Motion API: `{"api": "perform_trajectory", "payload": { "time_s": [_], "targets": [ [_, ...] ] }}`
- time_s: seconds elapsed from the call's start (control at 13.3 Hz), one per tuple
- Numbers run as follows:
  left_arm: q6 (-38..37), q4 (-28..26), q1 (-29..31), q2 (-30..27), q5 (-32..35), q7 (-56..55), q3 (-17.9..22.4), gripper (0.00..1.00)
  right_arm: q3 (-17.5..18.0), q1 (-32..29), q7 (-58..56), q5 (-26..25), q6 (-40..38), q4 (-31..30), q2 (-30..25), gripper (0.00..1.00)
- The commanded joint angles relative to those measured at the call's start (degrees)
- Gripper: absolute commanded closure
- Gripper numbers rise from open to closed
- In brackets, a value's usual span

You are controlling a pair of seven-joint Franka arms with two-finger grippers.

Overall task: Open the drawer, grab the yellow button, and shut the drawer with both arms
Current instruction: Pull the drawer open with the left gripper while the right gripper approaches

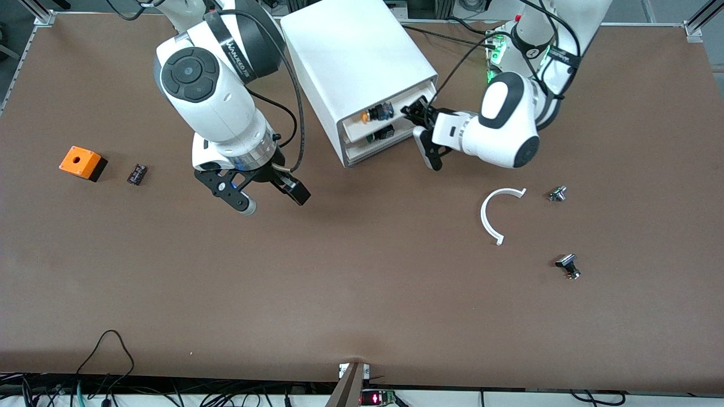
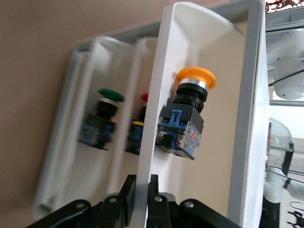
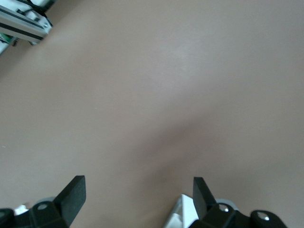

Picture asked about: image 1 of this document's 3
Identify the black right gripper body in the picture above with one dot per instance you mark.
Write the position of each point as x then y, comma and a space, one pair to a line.
267, 174

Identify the orange push button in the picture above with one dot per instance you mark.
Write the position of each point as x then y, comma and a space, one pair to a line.
378, 112

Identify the white plastic drawer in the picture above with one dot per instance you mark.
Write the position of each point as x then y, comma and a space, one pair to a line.
356, 130
362, 154

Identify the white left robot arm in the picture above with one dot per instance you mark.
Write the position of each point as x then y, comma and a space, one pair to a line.
503, 124

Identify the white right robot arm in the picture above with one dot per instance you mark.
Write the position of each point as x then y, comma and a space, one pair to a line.
215, 102

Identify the green push button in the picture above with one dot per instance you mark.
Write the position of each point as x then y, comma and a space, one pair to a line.
380, 134

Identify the white drawer cabinet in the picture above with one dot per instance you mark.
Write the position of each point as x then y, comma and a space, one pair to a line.
350, 51

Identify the white curved plastic part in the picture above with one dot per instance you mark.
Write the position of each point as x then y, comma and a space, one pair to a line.
484, 217

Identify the small black contact block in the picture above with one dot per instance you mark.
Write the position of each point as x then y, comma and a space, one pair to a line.
137, 174

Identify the small silver metal fitting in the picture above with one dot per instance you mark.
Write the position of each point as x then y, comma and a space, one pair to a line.
557, 194

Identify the device with red display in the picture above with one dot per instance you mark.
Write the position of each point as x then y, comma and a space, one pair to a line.
376, 398

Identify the black right camera mount bar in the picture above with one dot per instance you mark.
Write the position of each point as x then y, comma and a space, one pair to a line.
220, 183

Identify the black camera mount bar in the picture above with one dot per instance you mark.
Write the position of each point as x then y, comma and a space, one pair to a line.
434, 159
220, 183

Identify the black left camera mount bar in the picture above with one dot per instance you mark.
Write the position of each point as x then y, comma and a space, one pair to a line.
434, 159

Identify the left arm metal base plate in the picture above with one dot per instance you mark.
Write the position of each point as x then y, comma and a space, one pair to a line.
491, 66

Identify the orange button enclosure box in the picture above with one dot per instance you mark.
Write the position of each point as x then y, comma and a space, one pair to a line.
79, 161

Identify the black capped metal switch part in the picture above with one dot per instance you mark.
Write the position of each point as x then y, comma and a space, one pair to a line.
567, 263

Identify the metal table edge bracket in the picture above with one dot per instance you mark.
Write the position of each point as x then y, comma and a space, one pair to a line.
348, 387

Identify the aluminium frame profile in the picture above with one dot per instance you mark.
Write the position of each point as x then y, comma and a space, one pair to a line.
698, 25
42, 14

